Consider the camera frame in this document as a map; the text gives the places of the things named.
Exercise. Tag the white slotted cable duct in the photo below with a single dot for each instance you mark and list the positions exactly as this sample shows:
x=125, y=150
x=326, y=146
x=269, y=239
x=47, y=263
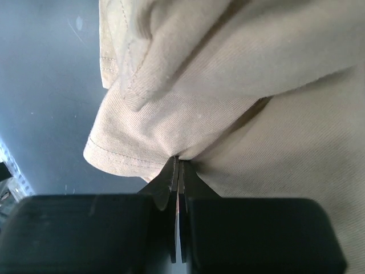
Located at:
x=18, y=185

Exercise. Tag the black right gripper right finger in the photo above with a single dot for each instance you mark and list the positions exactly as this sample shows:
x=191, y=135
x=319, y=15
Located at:
x=253, y=235

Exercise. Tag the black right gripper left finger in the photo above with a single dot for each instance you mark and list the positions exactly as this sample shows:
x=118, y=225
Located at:
x=105, y=233

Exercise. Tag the beige t shirt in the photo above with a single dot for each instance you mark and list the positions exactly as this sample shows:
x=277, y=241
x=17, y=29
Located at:
x=266, y=98

